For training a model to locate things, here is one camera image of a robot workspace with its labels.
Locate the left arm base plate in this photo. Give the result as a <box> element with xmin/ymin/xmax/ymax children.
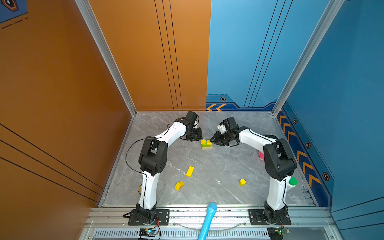
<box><xmin>128</xmin><ymin>209</ymin><xmax>170</xmax><ymax>227</ymax></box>

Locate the right circuit board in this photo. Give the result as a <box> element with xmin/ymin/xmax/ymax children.
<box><xmin>267</xmin><ymin>228</ymin><xmax>291</xmax><ymax>240</ymax></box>

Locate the yellow long block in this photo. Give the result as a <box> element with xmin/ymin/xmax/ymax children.
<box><xmin>186</xmin><ymin>166</ymin><xmax>195</xmax><ymax>178</ymax></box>

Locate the yellow block near front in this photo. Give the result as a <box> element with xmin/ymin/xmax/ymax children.
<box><xmin>175</xmin><ymin>181</ymin><xmax>185</xmax><ymax>191</ymax></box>

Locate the green rectangular block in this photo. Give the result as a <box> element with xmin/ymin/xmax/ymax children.
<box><xmin>202</xmin><ymin>141</ymin><xmax>213</xmax><ymax>148</ymax></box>

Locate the natural wood block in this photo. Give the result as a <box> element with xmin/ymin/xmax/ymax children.
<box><xmin>202</xmin><ymin>145</ymin><xmax>213</xmax><ymax>150</ymax></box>

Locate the white bottle green cap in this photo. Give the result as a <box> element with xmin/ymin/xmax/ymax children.
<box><xmin>288</xmin><ymin>177</ymin><xmax>298</xmax><ymax>190</ymax></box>

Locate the cyan tube pole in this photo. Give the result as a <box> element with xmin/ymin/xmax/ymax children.
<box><xmin>198</xmin><ymin>203</ymin><xmax>217</xmax><ymax>240</ymax></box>

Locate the circuit board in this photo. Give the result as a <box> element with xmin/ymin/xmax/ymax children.
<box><xmin>267</xmin><ymin>228</ymin><xmax>291</xmax><ymax>240</ymax></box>
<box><xmin>138</xmin><ymin>228</ymin><xmax>160</xmax><ymax>240</ymax></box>

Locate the aluminium front rail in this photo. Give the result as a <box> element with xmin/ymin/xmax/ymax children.
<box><xmin>80</xmin><ymin>206</ymin><xmax>343</xmax><ymax>240</ymax></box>

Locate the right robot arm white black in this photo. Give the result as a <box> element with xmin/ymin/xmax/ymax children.
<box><xmin>210</xmin><ymin>117</ymin><xmax>298</xmax><ymax>226</ymax></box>

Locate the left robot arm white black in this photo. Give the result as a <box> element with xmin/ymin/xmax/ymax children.
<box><xmin>128</xmin><ymin>111</ymin><xmax>203</xmax><ymax>225</ymax></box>

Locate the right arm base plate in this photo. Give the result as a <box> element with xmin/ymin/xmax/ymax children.
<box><xmin>248</xmin><ymin>209</ymin><xmax>292</xmax><ymax>226</ymax></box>

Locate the metal tin can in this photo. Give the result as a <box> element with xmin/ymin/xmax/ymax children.
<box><xmin>138</xmin><ymin>185</ymin><xmax>143</xmax><ymax>195</ymax></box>

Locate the left circuit board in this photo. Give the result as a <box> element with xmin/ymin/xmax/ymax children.
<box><xmin>138</xmin><ymin>228</ymin><xmax>160</xmax><ymax>240</ymax></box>

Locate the yellow cylinder block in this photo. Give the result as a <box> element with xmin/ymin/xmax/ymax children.
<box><xmin>240</xmin><ymin>179</ymin><xmax>247</xmax><ymax>187</ymax></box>

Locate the plush doll pink black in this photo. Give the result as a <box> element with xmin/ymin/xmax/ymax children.
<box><xmin>259</xmin><ymin>135</ymin><xmax>278</xmax><ymax>161</ymax></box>

